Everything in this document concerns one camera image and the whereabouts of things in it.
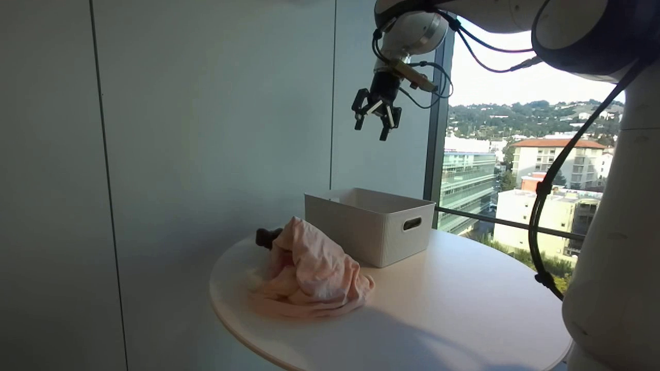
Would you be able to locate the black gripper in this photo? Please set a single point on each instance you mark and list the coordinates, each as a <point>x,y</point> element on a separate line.
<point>385,90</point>

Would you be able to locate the peach shirt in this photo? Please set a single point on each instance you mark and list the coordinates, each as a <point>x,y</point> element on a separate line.
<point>313,270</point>

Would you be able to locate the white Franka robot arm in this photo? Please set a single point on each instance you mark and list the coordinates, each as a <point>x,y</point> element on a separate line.
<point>611,228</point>

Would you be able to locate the glass office building outside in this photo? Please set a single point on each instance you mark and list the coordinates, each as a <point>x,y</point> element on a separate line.
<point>466,189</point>

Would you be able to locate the dark window railing bar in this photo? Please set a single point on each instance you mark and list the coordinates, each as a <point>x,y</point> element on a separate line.
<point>509,223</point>

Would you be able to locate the red roofed building outside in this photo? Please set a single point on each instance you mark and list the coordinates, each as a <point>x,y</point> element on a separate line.
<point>559,161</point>

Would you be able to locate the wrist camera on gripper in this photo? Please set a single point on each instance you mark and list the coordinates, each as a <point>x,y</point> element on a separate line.
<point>415,74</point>

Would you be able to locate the dark window frame post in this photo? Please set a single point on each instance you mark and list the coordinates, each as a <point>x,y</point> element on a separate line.
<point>435,137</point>

